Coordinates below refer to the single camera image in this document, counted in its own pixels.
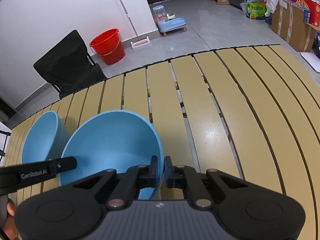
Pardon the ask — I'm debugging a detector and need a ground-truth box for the green bag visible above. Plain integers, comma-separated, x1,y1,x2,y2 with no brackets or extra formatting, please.
246,1,267,20

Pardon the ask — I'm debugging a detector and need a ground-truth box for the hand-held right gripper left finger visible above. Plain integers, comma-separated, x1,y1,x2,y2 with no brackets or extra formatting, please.
72,155,163,210

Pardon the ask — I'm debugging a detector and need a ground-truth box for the person's left hand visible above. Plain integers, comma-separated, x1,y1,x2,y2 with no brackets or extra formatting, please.
0,197,20,240

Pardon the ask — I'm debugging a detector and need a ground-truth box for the red plastic bucket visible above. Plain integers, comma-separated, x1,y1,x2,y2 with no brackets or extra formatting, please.
89,28,125,65

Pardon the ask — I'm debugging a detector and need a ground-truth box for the blue pet feeder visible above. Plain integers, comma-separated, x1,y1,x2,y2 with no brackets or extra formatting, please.
152,5,188,33

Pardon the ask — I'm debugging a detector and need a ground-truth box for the black folding chair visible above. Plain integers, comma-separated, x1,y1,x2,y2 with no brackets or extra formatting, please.
33,29,107,100

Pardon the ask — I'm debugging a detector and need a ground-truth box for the large taped cardboard box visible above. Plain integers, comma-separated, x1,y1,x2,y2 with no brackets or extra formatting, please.
271,0,318,53

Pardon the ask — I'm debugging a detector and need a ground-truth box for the deep blue ribbed bowl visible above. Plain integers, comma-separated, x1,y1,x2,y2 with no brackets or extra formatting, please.
58,109,165,201
21,111,70,165

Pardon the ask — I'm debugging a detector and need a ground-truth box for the white mop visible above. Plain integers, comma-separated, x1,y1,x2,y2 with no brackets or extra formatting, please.
109,0,151,49

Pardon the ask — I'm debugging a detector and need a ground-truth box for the red gift box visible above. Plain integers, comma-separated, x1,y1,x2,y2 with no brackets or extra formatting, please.
290,0,320,27

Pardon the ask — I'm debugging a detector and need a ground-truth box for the white bathroom scale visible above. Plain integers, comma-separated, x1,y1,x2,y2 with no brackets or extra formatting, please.
300,51,320,73

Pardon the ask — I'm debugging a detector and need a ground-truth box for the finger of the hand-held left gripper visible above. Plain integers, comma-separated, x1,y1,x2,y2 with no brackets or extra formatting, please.
49,156,77,176

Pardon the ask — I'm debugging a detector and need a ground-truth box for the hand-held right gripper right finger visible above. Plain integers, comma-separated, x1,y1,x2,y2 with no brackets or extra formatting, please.
164,156,249,210

